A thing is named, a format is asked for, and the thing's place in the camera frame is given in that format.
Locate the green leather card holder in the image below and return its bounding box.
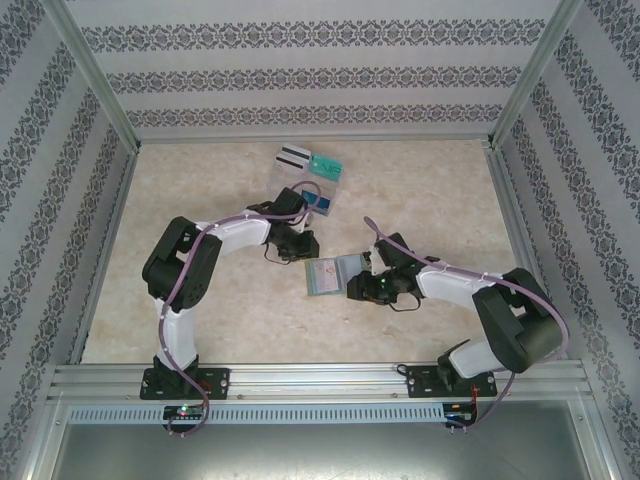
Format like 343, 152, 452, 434
303, 253, 365, 301

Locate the pink floral card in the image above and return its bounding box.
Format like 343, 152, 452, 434
310, 259, 345, 296

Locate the dark blue card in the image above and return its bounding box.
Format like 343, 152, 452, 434
301, 191, 335, 217

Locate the clear acrylic card stand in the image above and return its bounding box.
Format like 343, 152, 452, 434
269, 143, 347, 219

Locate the teal VIP card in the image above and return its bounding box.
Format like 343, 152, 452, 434
305, 152, 347, 182

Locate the white card black stripe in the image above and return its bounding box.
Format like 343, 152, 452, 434
273, 152, 307, 174
279, 143, 312, 162

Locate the left circuit board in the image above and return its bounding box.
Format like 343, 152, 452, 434
163, 405, 208, 421

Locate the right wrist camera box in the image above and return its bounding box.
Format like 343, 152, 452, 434
363, 244, 384, 274

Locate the aluminium front rail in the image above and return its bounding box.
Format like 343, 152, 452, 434
47, 363, 589, 402

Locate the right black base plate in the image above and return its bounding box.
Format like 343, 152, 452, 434
404, 363, 500, 400

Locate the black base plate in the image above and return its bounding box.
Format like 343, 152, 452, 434
138, 367, 233, 401
404, 363, 500, 400

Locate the slotted grey cable duct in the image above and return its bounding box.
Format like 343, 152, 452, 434
67, 403, 447, 426

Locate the right aluminium side rail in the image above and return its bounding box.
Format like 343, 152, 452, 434
484, 144, 569, 362

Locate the aluminium side rail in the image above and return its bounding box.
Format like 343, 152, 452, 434
484, 144, 569, 362
67, 149, 141, 366

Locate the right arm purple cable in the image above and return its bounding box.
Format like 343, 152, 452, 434
362, 214, 571, 431

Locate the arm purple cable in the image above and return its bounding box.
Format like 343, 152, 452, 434
362, 214, 571, 431
157, 180, 324, 440

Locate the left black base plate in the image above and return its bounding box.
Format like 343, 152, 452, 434
138, 367, 233, 401

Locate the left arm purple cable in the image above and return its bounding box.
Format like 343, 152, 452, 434
157, 180, 324, 440

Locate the left aluminium side rail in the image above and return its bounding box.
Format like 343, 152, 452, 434
67, 149, 141, 366

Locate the right aluminium frame post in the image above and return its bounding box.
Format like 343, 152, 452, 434
483, 0, 586, 150

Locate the aluminium frame post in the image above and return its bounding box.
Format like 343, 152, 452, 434
483, 0, 586, 150
38, 0, 144, 154

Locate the left aluminium frame post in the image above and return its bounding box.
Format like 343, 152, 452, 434
38, 0, 144, 154

